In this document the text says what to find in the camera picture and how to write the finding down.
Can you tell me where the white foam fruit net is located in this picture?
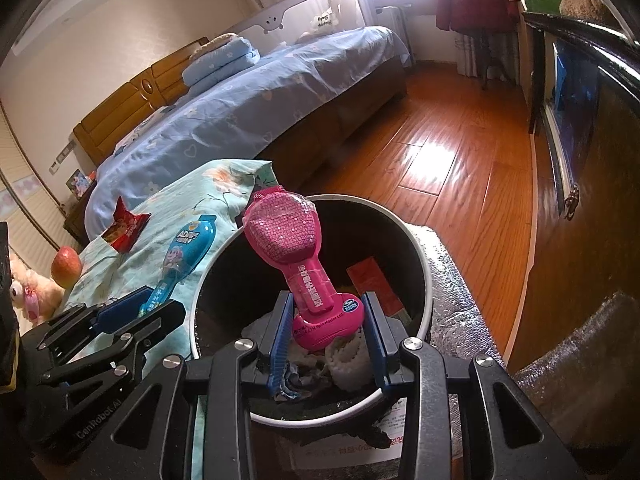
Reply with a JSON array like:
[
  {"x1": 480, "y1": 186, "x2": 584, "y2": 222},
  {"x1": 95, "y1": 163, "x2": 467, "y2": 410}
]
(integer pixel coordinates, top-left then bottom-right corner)
[{"x1": 325, "y1": 332, "x2": 381, "y2": 393}]

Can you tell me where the red snack packet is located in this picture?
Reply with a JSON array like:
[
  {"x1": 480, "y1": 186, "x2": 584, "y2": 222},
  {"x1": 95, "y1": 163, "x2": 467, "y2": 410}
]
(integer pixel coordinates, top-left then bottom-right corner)
[{"x1": 101, "y1": 196, "x2": 152, "y2": 253}]

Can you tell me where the white printed paper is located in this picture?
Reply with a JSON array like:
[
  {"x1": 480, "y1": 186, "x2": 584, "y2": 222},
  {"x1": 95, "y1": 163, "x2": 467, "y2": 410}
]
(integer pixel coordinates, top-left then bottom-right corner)
[{"x1": 285, "y1": 400, "x2": 406, "y2": 480}]

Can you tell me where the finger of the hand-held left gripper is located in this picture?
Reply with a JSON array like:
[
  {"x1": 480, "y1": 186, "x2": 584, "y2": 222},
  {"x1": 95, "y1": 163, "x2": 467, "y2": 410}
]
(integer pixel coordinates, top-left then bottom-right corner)
[
  {"x1": 37, "y1": 286, "x2": 156, "y2": 356},
  {"x1": 40, "y1": 300, "x2": 187, "y2": 386}
]

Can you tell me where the brown plush toy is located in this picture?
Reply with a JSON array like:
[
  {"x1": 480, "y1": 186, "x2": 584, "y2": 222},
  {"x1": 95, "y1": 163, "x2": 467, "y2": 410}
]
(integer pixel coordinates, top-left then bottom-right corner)
[{"x1": 559, "y1": 0, "x2": 618, "y2": 23}]

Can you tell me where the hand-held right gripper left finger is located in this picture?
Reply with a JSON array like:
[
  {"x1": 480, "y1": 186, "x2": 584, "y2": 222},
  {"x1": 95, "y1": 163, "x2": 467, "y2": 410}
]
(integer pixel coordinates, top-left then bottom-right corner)
[{"x1": 107, "y1": 290, "x2": 296, "y2": 480}]

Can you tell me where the silver foil mat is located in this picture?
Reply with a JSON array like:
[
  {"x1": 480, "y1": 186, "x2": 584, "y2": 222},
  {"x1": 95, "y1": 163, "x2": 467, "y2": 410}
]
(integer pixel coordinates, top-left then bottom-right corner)
[{"x1": 272, "y1": 222, "x2": 640, "y2": 480}]

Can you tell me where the folded blue quilt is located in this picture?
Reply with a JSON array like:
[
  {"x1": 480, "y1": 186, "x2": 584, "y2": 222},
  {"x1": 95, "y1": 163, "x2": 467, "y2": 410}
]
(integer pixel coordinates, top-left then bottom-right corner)
[{"x1": 181, "y1": 36, "x2": 261, "y2": 96}]

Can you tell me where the round black trash bin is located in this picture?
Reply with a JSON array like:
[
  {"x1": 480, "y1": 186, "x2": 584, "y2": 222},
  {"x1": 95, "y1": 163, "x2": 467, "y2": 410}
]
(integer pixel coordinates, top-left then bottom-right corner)
[{"x1": 187, "y1": 194, "x2": 435, "y2": 428}]

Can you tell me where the red yellow apple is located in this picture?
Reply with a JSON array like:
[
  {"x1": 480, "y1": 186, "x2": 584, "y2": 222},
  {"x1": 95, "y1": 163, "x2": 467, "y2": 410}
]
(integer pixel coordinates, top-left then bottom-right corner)
[{"x1": 51, "y1": 246, "x2": 82, "y2": 289}]

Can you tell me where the wooden headboard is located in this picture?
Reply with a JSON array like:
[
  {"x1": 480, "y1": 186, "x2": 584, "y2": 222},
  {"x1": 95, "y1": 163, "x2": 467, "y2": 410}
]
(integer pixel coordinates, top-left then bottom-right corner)
[{"x1": 72, "y1": 36, "x2": 211, "y2": 168}]

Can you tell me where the black cabinet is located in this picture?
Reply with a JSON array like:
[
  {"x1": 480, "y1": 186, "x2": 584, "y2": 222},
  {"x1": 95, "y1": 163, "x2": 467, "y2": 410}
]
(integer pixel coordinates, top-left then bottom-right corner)
[{"x1": 505, "y1": 10, "x2": 640, "y2": 376}]

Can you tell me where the red milk carton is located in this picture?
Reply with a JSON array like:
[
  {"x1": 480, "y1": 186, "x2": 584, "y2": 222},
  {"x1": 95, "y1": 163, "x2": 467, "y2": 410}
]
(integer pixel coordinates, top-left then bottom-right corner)
[{"x1": 346, "y1": 256, "x2": 407, "y2": 318}]

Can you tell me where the wall switch panel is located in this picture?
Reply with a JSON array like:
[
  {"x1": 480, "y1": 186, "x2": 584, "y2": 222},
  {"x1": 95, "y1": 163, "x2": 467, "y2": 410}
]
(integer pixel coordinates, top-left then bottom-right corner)
[{"x1": 49, "y1": 140, "x2": 76, "y2": 173}]

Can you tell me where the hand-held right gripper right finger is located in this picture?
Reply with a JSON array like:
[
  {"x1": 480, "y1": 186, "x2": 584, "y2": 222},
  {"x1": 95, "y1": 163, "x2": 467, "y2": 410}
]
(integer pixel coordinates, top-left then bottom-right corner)
[{"x1": 361, "y1": 290, "x2": 581, "y2": 480}]

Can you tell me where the photo frame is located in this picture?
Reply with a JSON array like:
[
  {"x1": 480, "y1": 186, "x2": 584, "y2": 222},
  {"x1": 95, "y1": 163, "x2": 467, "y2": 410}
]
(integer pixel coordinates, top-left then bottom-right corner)
[{"x1": 65, "y1": 167, "x2": 96, "y2": 198}]

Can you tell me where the white printed pillow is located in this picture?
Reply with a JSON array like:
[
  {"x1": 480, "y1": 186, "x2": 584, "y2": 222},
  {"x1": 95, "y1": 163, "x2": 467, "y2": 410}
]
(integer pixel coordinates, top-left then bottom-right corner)
[{"x1": 112, "y1": 120, "x2": 151, "y2": 156}]

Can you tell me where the dark wooden nightstand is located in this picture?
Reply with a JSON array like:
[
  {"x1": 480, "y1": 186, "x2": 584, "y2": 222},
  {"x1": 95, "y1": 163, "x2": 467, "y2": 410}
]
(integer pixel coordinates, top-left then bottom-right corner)
[{"x1": 62, "y1": 177, "x2": 101, "y2": 248}]

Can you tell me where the bed with blue sheet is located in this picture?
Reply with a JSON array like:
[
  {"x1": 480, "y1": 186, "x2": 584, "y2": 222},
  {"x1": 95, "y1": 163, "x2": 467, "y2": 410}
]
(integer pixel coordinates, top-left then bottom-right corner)
[{"x1": 82, "y1": 25, "x2": 411, "y2": 256}]

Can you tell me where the cream slatted wardrobe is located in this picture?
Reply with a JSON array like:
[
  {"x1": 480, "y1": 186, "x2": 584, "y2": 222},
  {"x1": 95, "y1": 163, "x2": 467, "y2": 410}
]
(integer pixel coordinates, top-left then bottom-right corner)
[{"x1": 0, "y1": 95, "x2": 71, "y2": 261}]

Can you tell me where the patterned pillow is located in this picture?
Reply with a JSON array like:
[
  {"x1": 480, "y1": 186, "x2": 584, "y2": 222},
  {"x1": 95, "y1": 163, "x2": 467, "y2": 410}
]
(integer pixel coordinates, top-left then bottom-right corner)
[{"x1": 192, "y1": 31, "x2": 241, "y2": 56}]

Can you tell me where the blue wrapper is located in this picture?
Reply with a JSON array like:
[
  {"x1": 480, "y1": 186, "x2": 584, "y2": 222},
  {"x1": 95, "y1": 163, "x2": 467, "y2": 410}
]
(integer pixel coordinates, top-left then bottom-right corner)
[{"x1": 277, "y1": 360, "x2": 331, "y2": 401}]

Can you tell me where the grey bed guard rail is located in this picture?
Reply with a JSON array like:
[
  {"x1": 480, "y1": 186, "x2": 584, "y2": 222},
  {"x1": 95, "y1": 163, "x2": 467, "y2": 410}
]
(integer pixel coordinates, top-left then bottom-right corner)
[{"x1": 220, "y1": 0, "x2": 371, "y2": 53}]

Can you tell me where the beige teddy bear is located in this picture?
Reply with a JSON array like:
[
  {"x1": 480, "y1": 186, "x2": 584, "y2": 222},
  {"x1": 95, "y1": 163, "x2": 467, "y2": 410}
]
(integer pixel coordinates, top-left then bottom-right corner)
[{"x1": 9, "y1": 252, "x2": 66, "y2": 326}]

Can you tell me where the white radiator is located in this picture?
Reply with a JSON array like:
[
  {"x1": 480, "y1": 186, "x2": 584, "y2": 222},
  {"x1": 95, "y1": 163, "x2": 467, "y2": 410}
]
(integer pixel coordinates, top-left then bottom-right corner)
[{"x1": 375, "y1": 5, "x2": 413, "y2": 68}]

